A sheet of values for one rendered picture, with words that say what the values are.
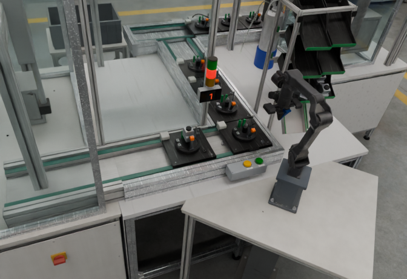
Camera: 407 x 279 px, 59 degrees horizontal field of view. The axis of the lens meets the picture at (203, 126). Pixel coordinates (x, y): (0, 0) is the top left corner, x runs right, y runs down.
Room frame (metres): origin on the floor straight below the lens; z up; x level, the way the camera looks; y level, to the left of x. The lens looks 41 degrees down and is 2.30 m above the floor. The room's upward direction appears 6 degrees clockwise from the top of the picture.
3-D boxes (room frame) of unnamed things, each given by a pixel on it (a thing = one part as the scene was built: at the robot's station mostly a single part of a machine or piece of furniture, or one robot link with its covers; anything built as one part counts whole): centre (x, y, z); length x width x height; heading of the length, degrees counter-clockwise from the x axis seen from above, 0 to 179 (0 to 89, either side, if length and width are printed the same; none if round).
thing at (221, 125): (1.52, -0.23, 1.01); 0.24 x 0.24 x 0.13; 26
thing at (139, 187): (1.27, -0.05, 0.91); 0.89 x 0.06 x 0.11; 116
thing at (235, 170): (1.30, -0.25, 0.93); 0.21 x 0.07 x 0.06; 116
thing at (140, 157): (1.42, 0.05, 0.91); 0.84 x 0.28 x 0.10; 116
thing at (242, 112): (1.74, -0.13, 1.01); 0.24 x 0.24 x 0.13; 26
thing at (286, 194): (1.18, -0.46, 0.96); 0.15 x 0.15 x 0.20; 71
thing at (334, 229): (1.23, -0.47, 0.84); 0.90 x 0.70 x 0.03; 71
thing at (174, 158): (1.38, 0.07, 0.96); 0.24 x 0.24 x 0.02; 26
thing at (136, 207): (1.93, -0.04, 0.84); 1.50 x 1.41 x 0.03; 116
